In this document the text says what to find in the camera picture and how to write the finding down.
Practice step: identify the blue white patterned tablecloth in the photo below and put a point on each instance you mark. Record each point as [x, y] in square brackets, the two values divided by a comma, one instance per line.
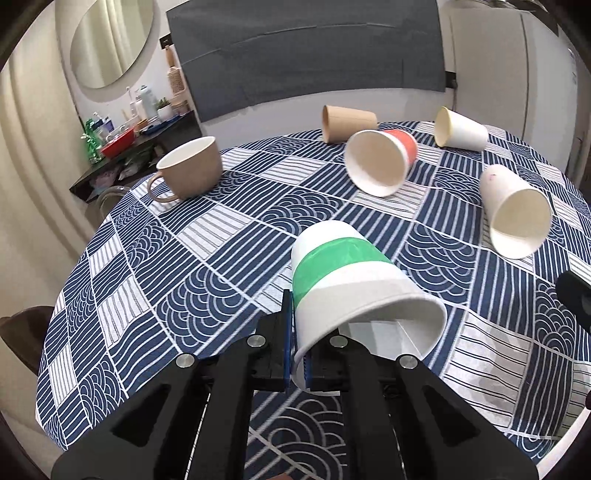
[161, 277]

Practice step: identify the white spray bottle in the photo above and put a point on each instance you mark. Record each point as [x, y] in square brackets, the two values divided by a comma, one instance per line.
[149, 102]

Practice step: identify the white paper cup yellow rim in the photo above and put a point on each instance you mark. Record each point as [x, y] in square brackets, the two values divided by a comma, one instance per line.
[453, 130]

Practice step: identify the beige ceramic mug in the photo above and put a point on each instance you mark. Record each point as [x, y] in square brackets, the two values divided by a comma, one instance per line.
[189, 170]

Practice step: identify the beige curtain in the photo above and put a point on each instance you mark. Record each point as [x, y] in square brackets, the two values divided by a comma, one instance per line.
[44, 228]

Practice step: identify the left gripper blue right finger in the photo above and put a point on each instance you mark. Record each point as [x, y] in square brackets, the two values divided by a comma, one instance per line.
[310, 382]

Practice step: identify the dark grey wall cloth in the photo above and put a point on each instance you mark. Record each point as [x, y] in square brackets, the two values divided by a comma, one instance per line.
[237, 54]

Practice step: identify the wooden hair brush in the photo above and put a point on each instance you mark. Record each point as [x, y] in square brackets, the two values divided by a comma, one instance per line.
[174, 74]

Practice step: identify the green plastic bottle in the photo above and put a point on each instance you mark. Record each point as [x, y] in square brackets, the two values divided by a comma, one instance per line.
[92, 143]

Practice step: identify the red bowl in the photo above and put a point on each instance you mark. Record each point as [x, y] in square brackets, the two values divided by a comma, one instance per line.
[118, 145]

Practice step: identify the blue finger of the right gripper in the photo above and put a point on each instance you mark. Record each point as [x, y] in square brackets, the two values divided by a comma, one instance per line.
[574, 293]

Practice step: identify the white paper cup pink marks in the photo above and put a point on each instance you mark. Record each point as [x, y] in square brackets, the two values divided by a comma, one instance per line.
[519, 215]

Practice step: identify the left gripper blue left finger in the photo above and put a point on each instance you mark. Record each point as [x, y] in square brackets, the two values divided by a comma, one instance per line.
[287, 320]

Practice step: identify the oval wall mirror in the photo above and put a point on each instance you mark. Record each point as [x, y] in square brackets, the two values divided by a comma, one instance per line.
[108, 40]

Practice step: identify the white paper cup orange band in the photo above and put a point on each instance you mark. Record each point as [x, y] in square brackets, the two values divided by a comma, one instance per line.
[379, 162]

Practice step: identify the dark brown chair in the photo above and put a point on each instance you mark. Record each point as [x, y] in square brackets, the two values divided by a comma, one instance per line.
[24, 334]

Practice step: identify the brown kraft paper cup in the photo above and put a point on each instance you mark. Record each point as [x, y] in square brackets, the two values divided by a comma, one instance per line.
[341, 123]

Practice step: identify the small potted plant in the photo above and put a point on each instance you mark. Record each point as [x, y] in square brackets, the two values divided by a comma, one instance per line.
[165, 111]

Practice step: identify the person's left hand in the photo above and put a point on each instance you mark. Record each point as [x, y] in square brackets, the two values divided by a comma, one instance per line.
[281, 477]

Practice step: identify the white refrigerator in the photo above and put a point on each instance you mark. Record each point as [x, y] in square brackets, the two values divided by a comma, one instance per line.
[514, 73]

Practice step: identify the black wall shelf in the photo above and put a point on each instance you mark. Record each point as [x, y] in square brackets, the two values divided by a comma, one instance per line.
[139, 158]

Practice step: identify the white paper cup green band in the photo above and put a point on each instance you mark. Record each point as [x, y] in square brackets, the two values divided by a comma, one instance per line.
[343, 283]

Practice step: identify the transparent acrylic chair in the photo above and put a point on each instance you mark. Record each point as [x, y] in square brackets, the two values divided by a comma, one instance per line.
[109, 198]

